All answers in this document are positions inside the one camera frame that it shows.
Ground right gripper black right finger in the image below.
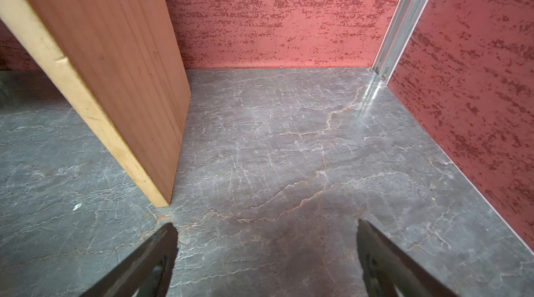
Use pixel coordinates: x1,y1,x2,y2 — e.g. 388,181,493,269
356,219,456,296

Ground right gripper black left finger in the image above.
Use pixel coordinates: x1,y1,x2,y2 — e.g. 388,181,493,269
82,223,179,296

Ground wooden desk shelf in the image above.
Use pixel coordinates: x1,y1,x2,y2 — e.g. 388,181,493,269
1,0,191,207

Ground aluminium corner post right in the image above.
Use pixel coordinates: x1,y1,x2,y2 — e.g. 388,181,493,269
372,0,429,84

